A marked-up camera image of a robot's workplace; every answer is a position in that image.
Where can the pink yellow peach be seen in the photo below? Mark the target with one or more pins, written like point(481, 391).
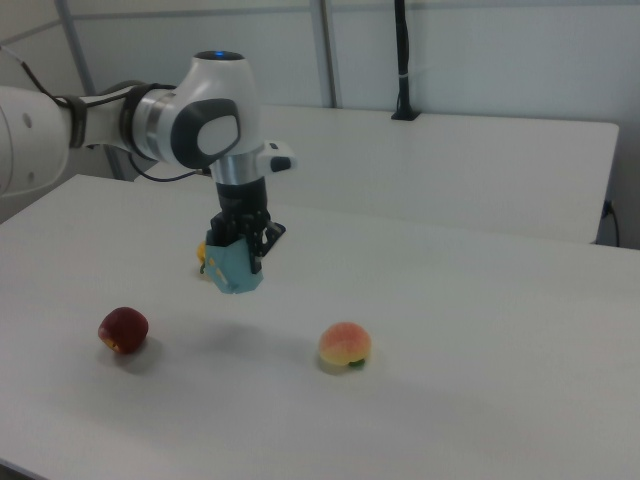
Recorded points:
point(344, 345)

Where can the dark red apple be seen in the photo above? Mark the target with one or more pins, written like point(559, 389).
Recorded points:
point(123, 330)

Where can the white background table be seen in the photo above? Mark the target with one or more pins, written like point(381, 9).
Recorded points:
point(450, 165)

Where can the light blue mug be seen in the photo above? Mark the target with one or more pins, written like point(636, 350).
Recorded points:
point(235, 271)

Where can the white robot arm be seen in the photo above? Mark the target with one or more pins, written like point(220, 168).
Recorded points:
point(210, 100)

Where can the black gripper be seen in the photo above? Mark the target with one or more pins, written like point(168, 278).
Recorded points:
point(242, 200)

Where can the yellow bell pepper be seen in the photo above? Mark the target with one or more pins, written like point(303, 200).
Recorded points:
point(201, 253)

